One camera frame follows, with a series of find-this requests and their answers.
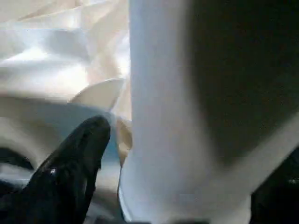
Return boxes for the white plastic table top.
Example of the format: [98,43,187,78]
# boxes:
[0,0,134,221]

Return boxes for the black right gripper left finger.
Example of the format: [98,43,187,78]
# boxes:
[0,116,112,224]

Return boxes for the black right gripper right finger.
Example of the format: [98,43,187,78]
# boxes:
[250,148,299,224]

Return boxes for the white plastic table leg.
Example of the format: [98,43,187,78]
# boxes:
[118,0,299,224]

